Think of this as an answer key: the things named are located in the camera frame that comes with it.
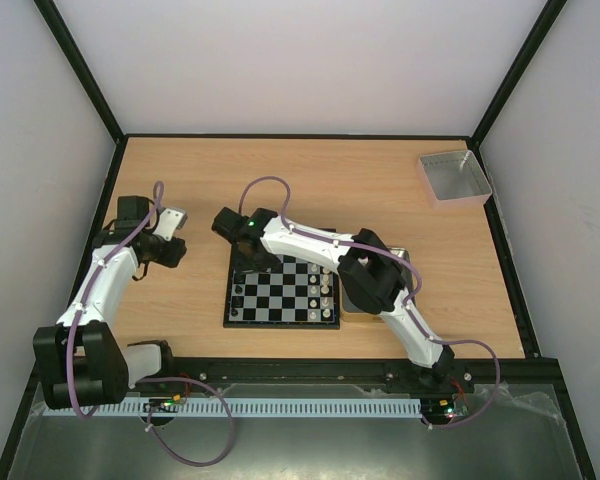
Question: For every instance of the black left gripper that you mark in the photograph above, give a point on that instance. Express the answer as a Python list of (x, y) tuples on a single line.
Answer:
[(172, 258)]

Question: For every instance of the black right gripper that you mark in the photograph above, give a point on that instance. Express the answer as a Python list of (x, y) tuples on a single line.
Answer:
[(247, 248)]

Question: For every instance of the black white chess board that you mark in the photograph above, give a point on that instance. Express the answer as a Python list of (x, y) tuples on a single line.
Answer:
[(275, 300)]

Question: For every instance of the gold metal tin tray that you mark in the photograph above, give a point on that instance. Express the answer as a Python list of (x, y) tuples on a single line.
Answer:
[(372, 281)]

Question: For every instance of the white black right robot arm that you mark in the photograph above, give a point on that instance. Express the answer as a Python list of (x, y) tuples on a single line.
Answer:
[(277, 235)]

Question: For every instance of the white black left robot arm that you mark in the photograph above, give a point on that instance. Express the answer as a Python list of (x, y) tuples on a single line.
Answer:
[(84, 329)]

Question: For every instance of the white chess piece row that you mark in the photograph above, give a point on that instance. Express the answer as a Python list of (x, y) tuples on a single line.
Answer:
[(320, 302)]

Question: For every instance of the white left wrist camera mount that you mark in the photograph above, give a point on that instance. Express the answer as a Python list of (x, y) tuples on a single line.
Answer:
[(169, 221)]

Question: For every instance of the white slotted cable duct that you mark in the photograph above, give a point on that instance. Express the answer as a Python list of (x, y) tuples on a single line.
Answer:
[(266, 408)]

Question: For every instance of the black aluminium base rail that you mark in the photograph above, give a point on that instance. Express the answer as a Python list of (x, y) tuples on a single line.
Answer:
[(300, 372)]

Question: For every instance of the black frame post left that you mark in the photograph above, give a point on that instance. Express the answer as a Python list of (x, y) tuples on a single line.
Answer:
[(66, 42)]

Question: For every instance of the black frame post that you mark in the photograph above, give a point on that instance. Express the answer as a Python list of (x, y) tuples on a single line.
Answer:
[(530, 46), (66, 42)]

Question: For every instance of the black frame post right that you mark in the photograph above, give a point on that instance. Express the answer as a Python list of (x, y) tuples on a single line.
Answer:
[(530, 46)]

